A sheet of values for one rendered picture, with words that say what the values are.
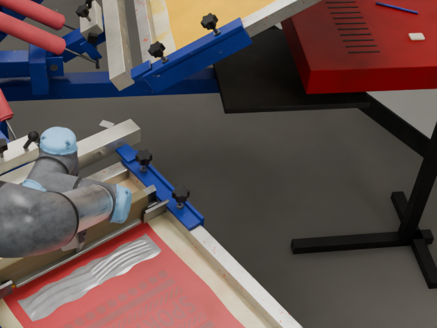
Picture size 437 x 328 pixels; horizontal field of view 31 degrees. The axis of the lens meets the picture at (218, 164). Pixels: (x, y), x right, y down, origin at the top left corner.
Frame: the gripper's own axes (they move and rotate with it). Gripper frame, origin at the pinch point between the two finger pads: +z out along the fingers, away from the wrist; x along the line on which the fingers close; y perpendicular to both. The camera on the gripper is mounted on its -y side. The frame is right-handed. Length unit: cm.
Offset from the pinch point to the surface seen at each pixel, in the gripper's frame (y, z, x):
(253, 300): -25.3, 3.1, 37.0
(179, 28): -59, -16, -39
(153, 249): -16.3, 5.1, 9.7
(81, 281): 3.3, 5.0, 7.8
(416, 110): -200, 81, -38
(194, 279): -19.1, 5.4, 22.8
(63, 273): 5.5, 5.3, 3.1
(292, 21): -98, -9, -30
